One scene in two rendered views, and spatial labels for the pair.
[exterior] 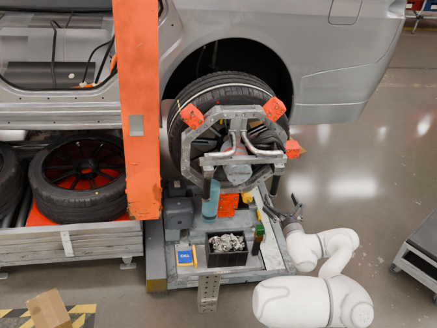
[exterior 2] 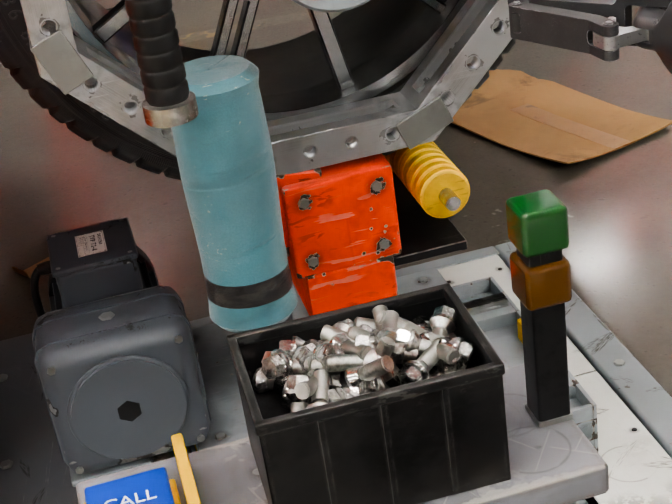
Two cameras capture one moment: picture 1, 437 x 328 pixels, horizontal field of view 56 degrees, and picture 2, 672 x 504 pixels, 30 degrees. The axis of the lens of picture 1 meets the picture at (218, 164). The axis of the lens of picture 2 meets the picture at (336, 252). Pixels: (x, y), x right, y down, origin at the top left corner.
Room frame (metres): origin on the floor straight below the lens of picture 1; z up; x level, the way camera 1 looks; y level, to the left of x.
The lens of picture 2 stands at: (0.47, -0.11, 1.12)
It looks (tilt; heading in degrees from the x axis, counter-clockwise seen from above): 28 degrees down; 2
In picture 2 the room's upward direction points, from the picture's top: 8 degrees counter-clockwise
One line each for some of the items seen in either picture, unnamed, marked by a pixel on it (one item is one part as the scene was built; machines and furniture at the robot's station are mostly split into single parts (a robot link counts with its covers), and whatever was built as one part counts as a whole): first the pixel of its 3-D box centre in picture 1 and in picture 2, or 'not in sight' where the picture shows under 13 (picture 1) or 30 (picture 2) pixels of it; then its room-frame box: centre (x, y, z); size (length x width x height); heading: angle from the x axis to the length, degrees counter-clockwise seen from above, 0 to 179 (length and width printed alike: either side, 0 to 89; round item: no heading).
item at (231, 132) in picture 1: (221, 138); not in sight; (1.56, 0.00, 1.03); 0.19 x 0.18 x 0.11; 13
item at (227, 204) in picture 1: (225, 197); (329, 219); (1.74, -0.06, 0.48); 0.16 x 0.12 x 0.17; 13
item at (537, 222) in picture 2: (259, 230); (537, 223); (1.37, -0.24, 0.64); 0.04 x 0.04 x 0.04; 13
